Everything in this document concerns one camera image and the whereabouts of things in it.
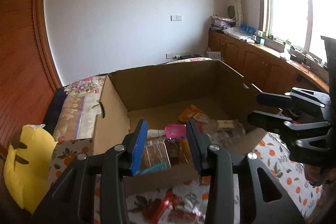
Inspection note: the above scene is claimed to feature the pink snack packet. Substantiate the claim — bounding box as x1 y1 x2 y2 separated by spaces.
165 124 187 141

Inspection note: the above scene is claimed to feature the brown sesame bar pack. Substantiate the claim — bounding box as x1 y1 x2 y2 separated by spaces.
140 137 171 170

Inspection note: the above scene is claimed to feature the white orange snack bag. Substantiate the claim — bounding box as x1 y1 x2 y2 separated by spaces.
202 119 246 148

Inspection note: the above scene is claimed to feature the right hand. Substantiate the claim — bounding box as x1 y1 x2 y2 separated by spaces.
304 164 327 186

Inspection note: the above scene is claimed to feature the wooden cabinet counter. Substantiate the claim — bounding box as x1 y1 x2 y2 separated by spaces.
208 30 329 94

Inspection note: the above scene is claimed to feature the orange print bedsheet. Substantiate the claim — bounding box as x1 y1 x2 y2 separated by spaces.
48 134 323 223

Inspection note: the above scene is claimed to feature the brown cardboard box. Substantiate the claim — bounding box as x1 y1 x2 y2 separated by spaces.
92 59 276 196

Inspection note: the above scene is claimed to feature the blue candy wrapper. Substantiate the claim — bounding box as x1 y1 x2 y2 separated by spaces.
135 162 167 176

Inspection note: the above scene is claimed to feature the orange snack packet in box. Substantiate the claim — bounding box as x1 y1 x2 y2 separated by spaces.
178 105 205 122

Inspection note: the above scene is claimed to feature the yellow plush toy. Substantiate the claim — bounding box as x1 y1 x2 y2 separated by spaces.
3 124 57 214

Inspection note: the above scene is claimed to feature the red white snack packet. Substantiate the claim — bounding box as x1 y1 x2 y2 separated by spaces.
150 191 202 223

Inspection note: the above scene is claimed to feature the white cream snack packet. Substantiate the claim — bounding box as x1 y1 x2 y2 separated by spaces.
147 130 165 139

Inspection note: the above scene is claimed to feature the floral quilt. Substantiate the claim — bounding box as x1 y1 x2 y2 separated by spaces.
45 58 217 148

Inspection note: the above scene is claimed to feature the wooden wardrobe door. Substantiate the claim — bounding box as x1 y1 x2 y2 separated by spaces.
1 0 61 157

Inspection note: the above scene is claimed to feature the white wall socket strip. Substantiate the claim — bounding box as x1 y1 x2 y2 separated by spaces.
166 52 190 59

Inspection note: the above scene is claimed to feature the window with wooden frame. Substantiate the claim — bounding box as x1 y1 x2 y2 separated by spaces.
262 0 335 63

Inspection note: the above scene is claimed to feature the white wall switch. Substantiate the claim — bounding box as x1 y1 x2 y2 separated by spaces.
170 15 182 22

